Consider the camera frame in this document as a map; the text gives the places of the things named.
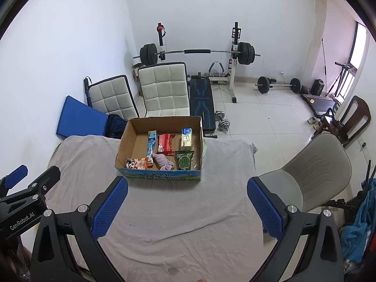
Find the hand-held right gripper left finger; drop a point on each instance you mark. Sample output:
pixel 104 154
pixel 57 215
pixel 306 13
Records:
pixel 111 208

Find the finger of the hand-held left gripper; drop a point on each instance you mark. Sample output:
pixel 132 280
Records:
pixel 45 179
pixel 16 173

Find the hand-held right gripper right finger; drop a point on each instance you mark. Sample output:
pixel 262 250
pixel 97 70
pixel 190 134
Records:
pixel 264 208

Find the brown snack packet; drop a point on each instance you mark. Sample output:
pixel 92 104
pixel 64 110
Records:
pixel 136 163

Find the purple socks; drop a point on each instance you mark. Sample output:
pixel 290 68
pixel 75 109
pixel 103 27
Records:
pixel 164 162

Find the blue white stick packet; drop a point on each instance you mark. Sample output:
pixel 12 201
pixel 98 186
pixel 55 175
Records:
pixel 151 144

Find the red snack packet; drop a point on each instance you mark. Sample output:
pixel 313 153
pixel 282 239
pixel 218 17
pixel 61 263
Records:
pixel 165 144

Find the green snack packet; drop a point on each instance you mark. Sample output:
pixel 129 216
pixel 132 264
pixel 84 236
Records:
pixel 184 161

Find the yellow white drink carton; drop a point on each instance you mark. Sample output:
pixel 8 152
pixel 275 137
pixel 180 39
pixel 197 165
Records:
pixel 186 139

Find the grey plastic chair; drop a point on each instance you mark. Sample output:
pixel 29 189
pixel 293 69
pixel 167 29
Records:
pixel 317 164

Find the grey tablecloth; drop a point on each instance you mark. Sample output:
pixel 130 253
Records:
pixel 182 226

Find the blue foam mat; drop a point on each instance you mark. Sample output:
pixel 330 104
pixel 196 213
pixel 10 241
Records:
pixel 82 116

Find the black exercise equipment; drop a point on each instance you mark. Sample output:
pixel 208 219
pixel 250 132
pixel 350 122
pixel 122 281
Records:
pixel 337 203

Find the dark blue clothing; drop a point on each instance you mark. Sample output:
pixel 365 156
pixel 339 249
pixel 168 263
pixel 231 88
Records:
pixel 114 126

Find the chrome dumbbell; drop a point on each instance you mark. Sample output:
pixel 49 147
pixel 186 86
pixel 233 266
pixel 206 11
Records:
pixel 223 124
pixel 219 115

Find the black rod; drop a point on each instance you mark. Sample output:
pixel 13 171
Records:
pixel 87 91

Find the pair of white shoes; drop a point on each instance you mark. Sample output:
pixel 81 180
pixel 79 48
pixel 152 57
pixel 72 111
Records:
pixel 314 122

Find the blue hanging clothing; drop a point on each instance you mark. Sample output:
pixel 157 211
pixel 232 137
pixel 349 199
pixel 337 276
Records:
pixel 362 229

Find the white padded chair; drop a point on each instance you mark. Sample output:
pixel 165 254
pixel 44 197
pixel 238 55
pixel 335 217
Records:
pixel 111 97
pixel 163 88

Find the treadmill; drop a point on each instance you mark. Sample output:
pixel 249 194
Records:
pixel 318 102

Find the short barbell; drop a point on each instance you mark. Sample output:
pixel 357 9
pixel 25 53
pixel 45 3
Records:
pixel 279 85

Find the black blue weight bench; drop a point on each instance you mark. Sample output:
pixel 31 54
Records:
pixel 201 100

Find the black speaker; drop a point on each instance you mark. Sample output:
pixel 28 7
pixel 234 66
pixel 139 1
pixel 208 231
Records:
pixel 318 86

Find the dark wooden chair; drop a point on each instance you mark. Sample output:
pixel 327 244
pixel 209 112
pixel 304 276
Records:
pixel 359 114

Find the small cardboard box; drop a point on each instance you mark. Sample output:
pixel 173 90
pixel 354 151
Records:
pixel 136 71

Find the thin black vertical pole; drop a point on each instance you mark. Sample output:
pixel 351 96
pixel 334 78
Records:
pixel 324 64

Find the white barbell rack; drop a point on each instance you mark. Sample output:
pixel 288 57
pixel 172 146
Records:
pixel 235 50

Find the long barbell with black plates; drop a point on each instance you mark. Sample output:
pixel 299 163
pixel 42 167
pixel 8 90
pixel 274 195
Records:
pixel 196 51

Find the window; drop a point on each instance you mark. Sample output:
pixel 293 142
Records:
pixel 359 45

